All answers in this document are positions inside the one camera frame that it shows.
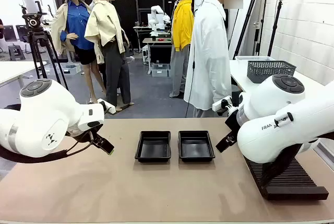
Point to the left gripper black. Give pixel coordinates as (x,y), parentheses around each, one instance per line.
(87,135)

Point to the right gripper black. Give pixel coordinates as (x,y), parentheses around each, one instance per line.
(234,124)

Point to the black ESD tray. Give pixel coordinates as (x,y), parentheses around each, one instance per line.
(153,147)
(196,147)

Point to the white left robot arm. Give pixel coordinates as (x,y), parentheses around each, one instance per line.
(39,119)

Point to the small white background robot arm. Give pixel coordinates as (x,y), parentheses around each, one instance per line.
(154,17)

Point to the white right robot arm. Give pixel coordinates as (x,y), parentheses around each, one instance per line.
(274,135)

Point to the person right forearm white sleeve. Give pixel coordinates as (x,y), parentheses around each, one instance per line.
(221,88)

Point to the white side table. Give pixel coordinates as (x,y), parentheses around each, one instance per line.
(238,72)

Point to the black slotted board rack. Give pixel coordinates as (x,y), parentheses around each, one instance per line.
(295,182)

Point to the white floor box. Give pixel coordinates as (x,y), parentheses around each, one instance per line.
(73,70)

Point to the grey plastic mesh basket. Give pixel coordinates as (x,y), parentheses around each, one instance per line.
(271,71)

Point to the clear plastic bin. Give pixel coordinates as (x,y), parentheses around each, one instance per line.
(241,58)

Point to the clear storage box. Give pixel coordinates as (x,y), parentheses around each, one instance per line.
(159,70)

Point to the person in white shirt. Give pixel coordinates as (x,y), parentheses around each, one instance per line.
(208,51)

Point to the mannequin in beige jacket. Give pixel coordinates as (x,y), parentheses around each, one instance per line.
(107,30)

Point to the background work table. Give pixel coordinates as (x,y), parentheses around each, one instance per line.
(156,40)

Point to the mannequin in blue shirt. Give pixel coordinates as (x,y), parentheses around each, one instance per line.
(77,25)

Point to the mannequin in yellow hoodie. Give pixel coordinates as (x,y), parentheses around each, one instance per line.
(182,25)

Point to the thin black light stand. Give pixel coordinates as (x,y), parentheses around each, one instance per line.
(275,25)

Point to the black step stool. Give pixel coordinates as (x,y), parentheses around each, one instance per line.
(16,51)

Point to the black tripod stand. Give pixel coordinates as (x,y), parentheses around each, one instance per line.
(249,15)

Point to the dark computer monitor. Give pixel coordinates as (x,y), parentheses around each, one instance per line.
(8,33)
(21,32)

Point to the white tower device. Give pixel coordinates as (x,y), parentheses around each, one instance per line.
(199,2)

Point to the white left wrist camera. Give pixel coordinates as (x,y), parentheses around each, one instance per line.
(108,109)

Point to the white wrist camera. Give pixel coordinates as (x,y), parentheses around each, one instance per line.
(217,106)
(108,109)

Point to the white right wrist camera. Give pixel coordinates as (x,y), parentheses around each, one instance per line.
(217,106)

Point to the dark mannequin base plate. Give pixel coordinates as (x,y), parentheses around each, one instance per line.
(125,107)

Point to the black camera tripod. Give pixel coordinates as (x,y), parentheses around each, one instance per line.
(39,51)

